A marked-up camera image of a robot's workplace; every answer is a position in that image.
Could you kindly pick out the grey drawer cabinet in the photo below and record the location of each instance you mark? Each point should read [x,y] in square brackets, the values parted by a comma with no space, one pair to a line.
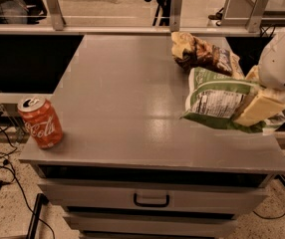
[120,104]

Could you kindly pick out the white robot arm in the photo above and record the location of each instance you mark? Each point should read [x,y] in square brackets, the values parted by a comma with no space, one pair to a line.
[276,119]

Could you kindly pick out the metal rail bracket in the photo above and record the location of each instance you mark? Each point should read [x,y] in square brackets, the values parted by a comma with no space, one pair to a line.
[255,19]
[57,19]
[175,12]

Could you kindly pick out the red coke can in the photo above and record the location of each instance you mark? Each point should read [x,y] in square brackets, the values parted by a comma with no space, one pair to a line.
[41,121]

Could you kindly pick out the metal rail bracket right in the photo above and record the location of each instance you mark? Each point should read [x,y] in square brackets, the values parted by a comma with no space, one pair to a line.
[255,19]

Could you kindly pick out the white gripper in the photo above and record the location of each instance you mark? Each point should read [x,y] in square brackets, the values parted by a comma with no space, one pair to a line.
[279,65]

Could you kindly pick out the metal rail bracket left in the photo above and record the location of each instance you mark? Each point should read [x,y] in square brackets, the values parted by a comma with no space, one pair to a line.
[57,19]

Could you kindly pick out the green jalapeno chip bag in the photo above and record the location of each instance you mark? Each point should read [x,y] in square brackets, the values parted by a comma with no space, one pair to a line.
[214,100]

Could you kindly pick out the metal rail bracket middle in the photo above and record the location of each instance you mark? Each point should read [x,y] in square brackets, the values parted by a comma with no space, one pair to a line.
[175,12]

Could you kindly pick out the black drawer handle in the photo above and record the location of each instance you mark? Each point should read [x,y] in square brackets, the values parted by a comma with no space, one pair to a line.
[154,202]

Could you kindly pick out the brown chip bag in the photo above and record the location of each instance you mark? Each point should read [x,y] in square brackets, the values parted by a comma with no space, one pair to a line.
[190,52]

